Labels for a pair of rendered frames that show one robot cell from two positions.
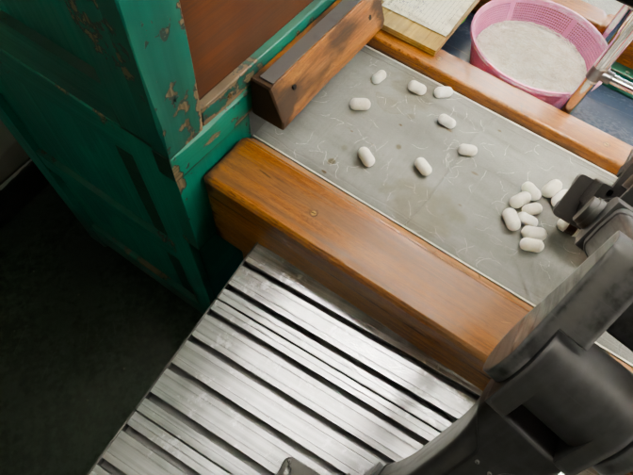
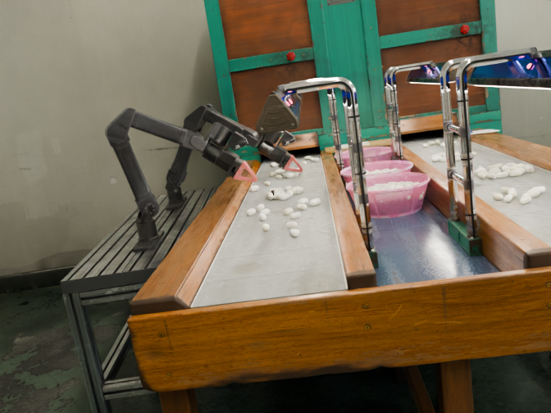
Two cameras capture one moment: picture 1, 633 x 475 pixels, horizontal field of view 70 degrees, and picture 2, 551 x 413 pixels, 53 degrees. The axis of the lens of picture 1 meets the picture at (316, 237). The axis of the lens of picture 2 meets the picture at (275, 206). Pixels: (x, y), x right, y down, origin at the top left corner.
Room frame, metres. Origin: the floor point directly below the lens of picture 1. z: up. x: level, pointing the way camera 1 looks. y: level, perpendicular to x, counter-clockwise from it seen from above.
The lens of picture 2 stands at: (-0.45, -2.50, 1.13)
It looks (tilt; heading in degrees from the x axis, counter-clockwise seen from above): 13 degrees down; 70
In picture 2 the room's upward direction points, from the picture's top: 9 degrees counter-clockwise
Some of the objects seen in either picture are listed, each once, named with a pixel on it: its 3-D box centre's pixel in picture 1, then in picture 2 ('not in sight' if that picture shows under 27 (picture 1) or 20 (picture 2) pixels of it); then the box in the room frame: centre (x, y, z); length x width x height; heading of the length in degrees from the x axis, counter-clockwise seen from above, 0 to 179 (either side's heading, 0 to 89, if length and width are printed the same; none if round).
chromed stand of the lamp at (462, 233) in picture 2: not in sight; (492, 150); (0.48, -1.47, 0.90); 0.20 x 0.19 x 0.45; 65
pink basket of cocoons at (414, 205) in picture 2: not in sight; (388, 195); (0.48, -1.00, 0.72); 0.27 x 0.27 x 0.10
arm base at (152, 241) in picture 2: not in sight; (147, 230); (-0.25, -0.66, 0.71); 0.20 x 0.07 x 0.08; 69
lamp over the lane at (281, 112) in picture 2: not in sight; (281, 104); (0.05, -1.26, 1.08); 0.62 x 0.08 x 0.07; 65
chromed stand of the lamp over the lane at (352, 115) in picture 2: not in sight; (325, 173); (0.12, -1.30, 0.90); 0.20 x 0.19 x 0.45; 65
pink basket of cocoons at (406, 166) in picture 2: not in sight; (377, 179); (0.60, -0.75, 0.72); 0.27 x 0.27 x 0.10
